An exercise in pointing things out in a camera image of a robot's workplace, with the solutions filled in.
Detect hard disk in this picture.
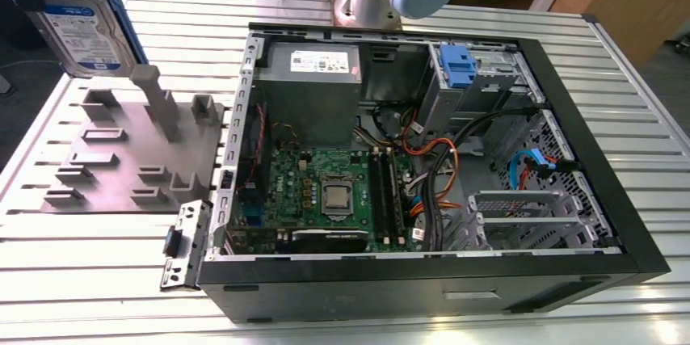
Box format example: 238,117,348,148
15,0,151,79

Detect metal disk bay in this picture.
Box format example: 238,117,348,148
466,189,609,251

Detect black chair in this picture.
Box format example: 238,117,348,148
0,0,55,53

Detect grey parts rack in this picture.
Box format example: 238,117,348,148
41,65,232,216

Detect grey power supply unit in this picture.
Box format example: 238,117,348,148
252,41,362,150

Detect green motherboard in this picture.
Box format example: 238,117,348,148
228,146,427,255

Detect CPU socket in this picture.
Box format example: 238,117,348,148
316,174,362,224

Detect silver CPU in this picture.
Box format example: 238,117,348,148
323,186,355,217

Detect blue drive latch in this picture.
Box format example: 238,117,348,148
439,44,479,90

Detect black graphics card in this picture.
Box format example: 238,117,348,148
274,228,371,255

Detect black RAM slot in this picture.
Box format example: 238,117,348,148
368,147,395,246
383,147,408,246

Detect metal drive cage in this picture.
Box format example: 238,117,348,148
419,41,543,140

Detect black PC case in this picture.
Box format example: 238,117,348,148
196,21,671,325

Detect black chair caster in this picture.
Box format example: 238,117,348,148
665,33,690,55

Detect thin red wire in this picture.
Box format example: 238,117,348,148
236,100,270,191

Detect metal slot bracket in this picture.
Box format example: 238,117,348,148
160,199,212,292

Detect orange power wires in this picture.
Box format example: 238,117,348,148
402,137,465,217

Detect thick black cable bundle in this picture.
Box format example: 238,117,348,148
419,105,546,251

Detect blue data wire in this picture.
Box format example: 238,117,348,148
506,149,559,192

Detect black power wire connector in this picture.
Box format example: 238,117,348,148
530,158,582,179

